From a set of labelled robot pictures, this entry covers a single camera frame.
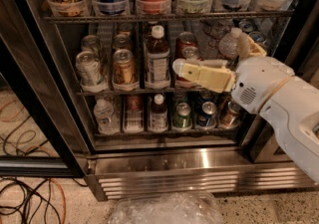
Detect white slim can behind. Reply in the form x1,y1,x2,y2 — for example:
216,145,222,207
249,31,266,44

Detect open glass fridge door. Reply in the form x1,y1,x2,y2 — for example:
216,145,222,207
0,0,90,178

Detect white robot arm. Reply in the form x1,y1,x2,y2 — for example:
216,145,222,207
172,33,319,182

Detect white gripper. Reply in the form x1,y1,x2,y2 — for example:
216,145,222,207
172,33,294,114

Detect red coca-cola can front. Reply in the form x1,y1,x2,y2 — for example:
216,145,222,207
175,46,201,88

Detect stainless steel beverage fridge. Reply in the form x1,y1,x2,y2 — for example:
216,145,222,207
9,0,319,202

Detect gold can front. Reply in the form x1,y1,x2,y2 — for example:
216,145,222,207
112,49,137,91

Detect orange floor cable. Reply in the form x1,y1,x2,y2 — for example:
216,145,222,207
0,99,68,224

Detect red coca-cola can behind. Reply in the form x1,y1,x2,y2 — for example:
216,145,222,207
175,31,197,53

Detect brown tea bottle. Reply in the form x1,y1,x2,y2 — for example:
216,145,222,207
149,94,168,132
146,25,170,89

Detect clear plastic bag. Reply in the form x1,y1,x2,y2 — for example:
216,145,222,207
108,192,224,224

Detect green can bottom shelf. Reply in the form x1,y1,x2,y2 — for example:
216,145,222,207
172,103,191,129

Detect gold can bottom shelf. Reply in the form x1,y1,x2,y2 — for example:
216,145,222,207
219,101,241,129

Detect clear water bottle middle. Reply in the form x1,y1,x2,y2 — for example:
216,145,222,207
218,27,242,60

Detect brown tea bottle bottom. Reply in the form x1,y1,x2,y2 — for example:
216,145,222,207
149,94,168,132

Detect gold can middle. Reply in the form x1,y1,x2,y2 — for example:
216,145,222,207
112,34,133,52

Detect blue pepsi can bottom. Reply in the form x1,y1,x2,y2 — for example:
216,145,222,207
196,102,217,128

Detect silver can front left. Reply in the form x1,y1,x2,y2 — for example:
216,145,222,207
76,51,108,93

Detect black floor cables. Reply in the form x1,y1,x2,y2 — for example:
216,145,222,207
0,114,88,224

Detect brown tea bottle middle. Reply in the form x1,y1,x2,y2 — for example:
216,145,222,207
146,25,170,89

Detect top wire shelf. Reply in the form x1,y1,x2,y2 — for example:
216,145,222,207
44,10,294,24

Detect water bottle bottom shelf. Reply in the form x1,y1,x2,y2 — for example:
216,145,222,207
94,99,119,134

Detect wire shelf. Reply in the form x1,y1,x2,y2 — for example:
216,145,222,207
44,10,294,24
77,88,205,97

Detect middle wire shelf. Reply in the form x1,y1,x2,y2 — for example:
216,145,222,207
77,88,205,97

